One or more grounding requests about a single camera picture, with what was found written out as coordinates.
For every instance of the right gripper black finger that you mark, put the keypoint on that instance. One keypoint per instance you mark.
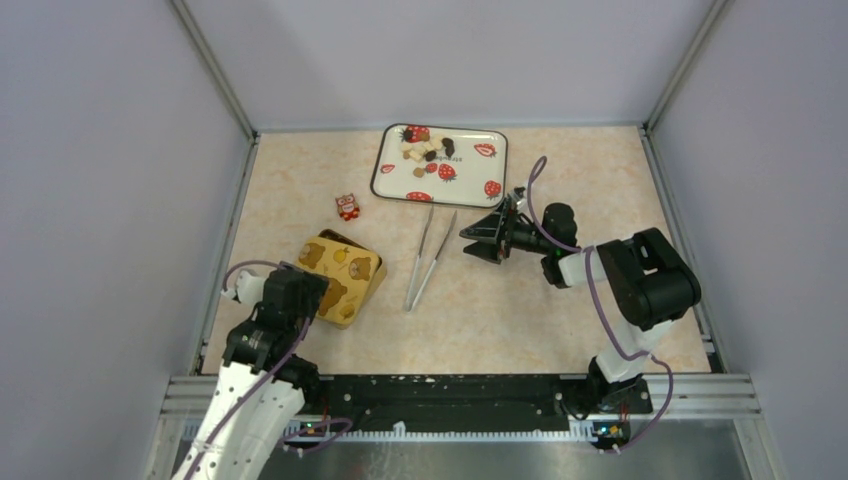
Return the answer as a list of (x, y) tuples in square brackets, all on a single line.
[(490, 253), (488, 229)]

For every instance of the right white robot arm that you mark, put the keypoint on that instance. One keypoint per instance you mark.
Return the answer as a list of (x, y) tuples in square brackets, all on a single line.
[(639, 286)]

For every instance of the pile of chocolates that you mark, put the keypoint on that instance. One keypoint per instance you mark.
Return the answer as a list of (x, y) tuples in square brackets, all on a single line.
[(420, 145)]

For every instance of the strawberry pattern tray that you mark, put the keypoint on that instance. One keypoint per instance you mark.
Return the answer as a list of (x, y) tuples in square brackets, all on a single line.
[(474, 178)]

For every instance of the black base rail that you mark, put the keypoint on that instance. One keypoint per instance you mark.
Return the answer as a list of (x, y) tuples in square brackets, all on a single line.
[(471, 403)]

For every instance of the gold chocolate box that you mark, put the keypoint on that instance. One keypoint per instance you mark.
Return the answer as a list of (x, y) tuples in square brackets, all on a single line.
[(361, 311)]

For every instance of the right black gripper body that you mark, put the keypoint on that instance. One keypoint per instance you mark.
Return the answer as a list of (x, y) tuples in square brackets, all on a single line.
[(525, 236)]

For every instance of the metal tongs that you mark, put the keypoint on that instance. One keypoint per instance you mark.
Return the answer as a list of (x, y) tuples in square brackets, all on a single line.
[(422, 270)]

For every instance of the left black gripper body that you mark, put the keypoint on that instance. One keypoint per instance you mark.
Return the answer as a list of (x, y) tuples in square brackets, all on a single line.
[(314, 288)]

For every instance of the wooden animal puzzle board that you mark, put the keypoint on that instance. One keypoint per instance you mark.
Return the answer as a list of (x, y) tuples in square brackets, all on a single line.
[(354, 273)]

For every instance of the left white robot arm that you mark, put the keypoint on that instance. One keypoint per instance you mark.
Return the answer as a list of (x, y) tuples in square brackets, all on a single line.
[(262, 383)]

